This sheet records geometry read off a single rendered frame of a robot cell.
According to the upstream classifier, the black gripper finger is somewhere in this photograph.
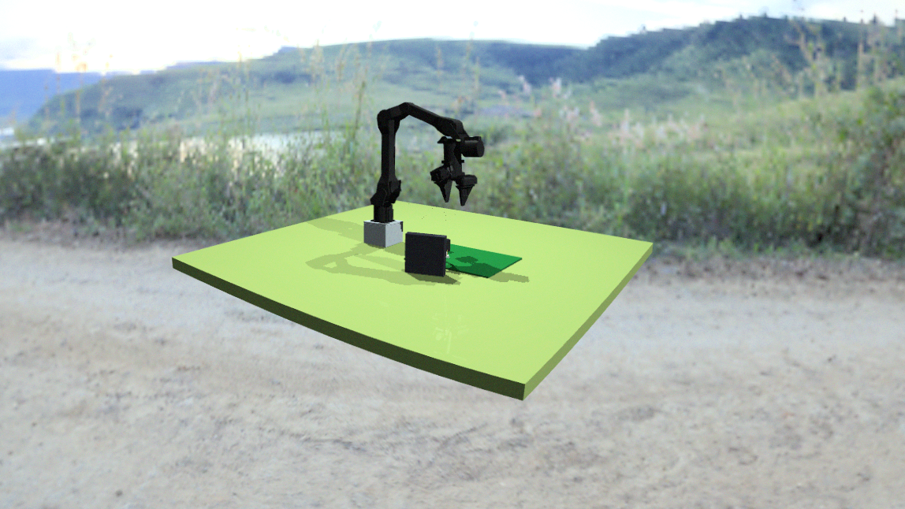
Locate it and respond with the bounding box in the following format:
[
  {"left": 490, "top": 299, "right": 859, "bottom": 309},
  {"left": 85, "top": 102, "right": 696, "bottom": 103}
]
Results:
[
  {"left": 456, "top": 184, "right": 475, "bottom": 206},
  {"left": 434, "top": 180, "right": 453, "bottom": 202}
]

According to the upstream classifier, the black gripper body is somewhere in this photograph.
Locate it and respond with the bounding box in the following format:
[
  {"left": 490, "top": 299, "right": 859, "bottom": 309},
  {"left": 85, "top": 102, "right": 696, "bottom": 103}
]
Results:
[{"left": 441, "top": 157, "right": 478, "bottom": 186}]

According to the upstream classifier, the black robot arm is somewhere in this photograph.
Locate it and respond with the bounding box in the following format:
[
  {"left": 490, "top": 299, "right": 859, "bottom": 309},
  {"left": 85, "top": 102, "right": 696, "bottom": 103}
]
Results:
[{"left": 371, "top": 102, "right": 484, "bottom": 223}]

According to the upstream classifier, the black square panel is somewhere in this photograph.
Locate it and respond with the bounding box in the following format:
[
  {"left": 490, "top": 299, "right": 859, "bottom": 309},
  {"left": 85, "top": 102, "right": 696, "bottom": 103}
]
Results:
[{"left": 404, "top": 232, "right": 447, "bottom": 277}]

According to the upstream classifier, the green circuit board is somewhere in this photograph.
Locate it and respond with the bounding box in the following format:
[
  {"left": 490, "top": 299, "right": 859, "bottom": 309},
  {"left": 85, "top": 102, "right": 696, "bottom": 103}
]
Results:
[{"left": 445, "top": 244, "right": 522, "bottom": 278}]

